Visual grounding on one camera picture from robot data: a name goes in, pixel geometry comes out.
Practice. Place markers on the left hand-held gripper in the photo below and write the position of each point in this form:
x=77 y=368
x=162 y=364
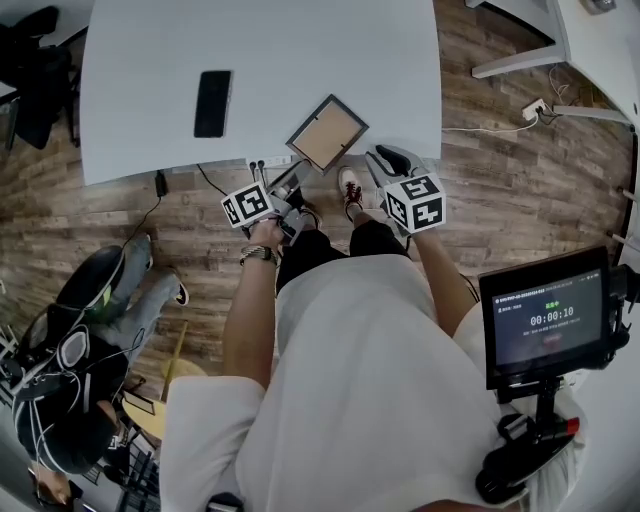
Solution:
x=247 y=205

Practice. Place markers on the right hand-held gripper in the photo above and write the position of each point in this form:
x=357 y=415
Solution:
x=417 y=202

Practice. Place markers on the black picture frame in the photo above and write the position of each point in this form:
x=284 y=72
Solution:
x=327 y=132

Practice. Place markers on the person's right forearm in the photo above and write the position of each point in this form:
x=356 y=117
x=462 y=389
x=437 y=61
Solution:
x=442 y=280

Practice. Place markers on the person's left forearm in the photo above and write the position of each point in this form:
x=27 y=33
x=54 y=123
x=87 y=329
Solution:
x=247 y=320

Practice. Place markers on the person's left hand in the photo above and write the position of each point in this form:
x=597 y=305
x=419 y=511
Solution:
x=265 y=235

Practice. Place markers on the long white power strip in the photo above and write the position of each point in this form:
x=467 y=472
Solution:
x=275 y=160

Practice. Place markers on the black trousers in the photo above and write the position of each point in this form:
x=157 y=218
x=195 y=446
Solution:
x=310 y=255

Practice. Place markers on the black wristwatch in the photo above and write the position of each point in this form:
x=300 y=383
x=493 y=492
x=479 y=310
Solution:
x=270 y=256

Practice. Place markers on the black smartphone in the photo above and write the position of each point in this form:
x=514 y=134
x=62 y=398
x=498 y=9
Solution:
x=213 y=104

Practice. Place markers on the black monitor screen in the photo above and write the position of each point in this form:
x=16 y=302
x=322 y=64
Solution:
x=547 y=320

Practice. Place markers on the round wooden stool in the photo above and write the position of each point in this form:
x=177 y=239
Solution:
x=185 y=370

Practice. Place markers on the white side table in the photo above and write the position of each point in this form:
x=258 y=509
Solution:
x=590 y=50

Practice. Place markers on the white t-shirt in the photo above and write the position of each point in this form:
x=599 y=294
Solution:
x=360 y=400

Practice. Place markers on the metallic key bunch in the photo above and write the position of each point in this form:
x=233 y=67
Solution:
x=600 y=5

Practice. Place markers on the black office chair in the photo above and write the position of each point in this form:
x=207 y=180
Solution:
x=35 y=85

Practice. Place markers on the black metal railing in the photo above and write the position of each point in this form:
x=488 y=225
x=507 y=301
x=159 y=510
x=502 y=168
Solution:
x=137 y=475

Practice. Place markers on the black camera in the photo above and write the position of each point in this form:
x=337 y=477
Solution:
x=620 y=310

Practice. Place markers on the black monitor mount rig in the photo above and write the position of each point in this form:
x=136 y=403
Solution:
x=530 y=450

